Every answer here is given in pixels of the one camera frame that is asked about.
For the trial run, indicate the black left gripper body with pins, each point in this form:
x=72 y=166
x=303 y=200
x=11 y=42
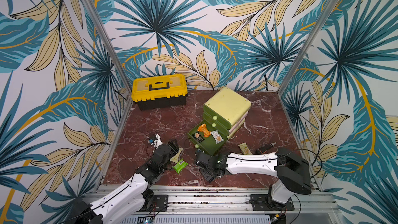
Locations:
x=174 y=150

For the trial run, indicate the aluminium front rail frame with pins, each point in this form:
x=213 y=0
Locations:
x=315 y=208

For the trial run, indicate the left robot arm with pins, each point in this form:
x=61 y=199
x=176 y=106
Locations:
x=132 y=196

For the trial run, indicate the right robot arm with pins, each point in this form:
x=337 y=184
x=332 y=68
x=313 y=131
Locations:
x=290 y=169

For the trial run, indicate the black orange screwdriver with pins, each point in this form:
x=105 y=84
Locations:
x=264 y=149

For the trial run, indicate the yellow black toolbox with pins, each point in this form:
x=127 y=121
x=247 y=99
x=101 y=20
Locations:
x=160 y=91

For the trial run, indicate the light green drawer cabinet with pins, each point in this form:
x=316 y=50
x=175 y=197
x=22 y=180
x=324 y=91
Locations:
x=231 y=106

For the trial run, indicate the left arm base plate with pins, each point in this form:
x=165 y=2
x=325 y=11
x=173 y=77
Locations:
x=155 y=203

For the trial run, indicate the green top drawer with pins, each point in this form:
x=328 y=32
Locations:
x=216 y=115

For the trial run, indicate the green drawer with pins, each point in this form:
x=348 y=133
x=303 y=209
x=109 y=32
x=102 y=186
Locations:
x=209 y=145
x=219 y=127
x=216 y=115

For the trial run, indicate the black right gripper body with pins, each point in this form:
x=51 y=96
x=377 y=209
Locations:
x=203 y=161

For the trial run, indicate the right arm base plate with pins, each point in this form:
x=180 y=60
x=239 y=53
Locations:
x=264 y=202

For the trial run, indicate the white orange snack packet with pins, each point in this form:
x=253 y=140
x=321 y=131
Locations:
x=217 y=137

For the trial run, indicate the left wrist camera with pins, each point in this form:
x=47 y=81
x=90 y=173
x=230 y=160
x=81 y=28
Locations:
x=155 y=141

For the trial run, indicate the black packet in bottom drawer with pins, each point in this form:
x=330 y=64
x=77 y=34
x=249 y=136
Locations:
x=198 y=137

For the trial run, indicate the bright green snack packet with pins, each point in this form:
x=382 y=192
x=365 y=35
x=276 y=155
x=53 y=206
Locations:
x=179 y=166

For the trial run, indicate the green bottom drawer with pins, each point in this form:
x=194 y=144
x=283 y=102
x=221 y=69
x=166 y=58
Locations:
x=209 y=145

